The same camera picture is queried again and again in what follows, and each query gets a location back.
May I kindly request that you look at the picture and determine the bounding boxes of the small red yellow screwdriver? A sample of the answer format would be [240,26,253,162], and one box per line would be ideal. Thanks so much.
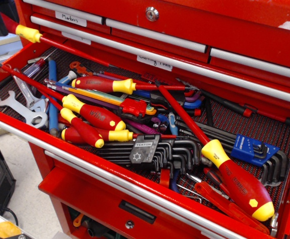
[38,89,104,148]

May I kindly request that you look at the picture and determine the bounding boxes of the black red long tool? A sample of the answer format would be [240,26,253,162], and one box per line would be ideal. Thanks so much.
[200,89,290,125]

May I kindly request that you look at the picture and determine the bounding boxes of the red yellow screwdriver lower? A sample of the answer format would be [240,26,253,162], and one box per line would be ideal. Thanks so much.
[61,126,177,144]

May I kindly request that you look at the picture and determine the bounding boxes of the red yellow screwdriver upper middle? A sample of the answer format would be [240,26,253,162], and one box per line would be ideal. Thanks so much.
[71,76,198,95]

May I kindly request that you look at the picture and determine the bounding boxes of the silver chest lock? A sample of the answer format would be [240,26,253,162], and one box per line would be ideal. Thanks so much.
[145,6,159,21]

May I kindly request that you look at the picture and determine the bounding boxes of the silver adjustable wrench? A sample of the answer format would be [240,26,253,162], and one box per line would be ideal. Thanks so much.
[13,76,48,112]

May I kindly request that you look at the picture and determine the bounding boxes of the clear handled small screwdriver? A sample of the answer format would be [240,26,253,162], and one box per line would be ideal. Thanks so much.
[23,48,57,78]

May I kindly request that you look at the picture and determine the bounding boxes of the white drawer label cutting tools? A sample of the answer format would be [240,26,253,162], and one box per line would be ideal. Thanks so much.
[137,55,173,72]

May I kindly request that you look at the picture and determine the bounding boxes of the blue handled tool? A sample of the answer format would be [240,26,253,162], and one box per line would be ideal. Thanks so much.
[48,58,59,136]

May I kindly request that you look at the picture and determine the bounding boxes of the silver open end wrench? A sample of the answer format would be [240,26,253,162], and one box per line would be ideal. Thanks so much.
[0,91,48,128]

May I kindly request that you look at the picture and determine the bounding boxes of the large red yellow screwdriver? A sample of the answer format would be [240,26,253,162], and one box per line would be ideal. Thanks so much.
[156,83,275,222]

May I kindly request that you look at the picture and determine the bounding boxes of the black Tekton torx key set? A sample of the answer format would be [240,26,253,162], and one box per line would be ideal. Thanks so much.
[96,134,201,174]

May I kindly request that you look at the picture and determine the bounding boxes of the white drawer label markers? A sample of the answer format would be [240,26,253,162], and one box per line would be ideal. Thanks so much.
[55,11,87,27]

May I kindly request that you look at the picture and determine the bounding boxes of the red tool chest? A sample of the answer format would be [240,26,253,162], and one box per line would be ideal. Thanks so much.
[0,0,290,239]

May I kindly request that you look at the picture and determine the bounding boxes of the long red yellow screwdriver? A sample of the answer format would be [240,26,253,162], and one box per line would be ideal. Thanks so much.
[0,13,116,68]

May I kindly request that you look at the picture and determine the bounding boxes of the red yellow Wiha screwdriver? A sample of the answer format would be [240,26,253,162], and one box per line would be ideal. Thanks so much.
[0,63,126,131]

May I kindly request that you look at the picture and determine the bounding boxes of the rainbow coloured hex key set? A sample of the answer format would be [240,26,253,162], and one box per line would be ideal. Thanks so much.
[44,79,157,117]

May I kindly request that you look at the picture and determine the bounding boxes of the red plastic holder bottom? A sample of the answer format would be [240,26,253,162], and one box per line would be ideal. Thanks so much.
[194,182,270,235]

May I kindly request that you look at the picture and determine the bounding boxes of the blue holder hex key set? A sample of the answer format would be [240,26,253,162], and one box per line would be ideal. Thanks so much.
[174,119,289,182]

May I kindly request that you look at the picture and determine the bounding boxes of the open red drawer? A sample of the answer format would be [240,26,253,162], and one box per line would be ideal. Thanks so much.
[0,46,290,239]

